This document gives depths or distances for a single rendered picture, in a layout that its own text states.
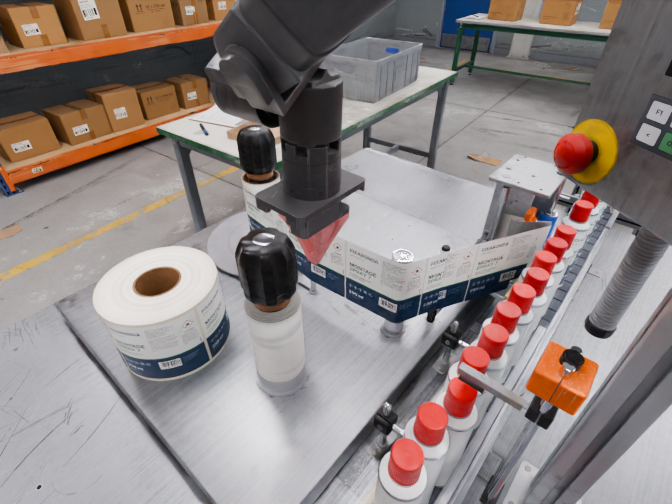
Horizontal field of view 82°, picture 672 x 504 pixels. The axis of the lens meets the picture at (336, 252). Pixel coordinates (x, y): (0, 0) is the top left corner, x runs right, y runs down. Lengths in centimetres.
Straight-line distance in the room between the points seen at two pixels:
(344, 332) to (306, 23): 62
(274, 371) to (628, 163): 52
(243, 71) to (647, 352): 41
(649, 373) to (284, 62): 42
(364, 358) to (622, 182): 50
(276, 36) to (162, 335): 52
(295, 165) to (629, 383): 38
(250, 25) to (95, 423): 72
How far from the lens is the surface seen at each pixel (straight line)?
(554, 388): 39
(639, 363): 46
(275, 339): 59
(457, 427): 51
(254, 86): 30
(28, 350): 103
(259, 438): 68
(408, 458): 44
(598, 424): 54
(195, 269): 74
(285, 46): 27
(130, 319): 69
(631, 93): 43
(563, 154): 43
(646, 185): 42
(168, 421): 73
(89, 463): 81
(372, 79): 229
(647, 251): 54
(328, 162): 36
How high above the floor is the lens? 148
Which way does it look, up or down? 38 degrees down
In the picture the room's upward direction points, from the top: straight up
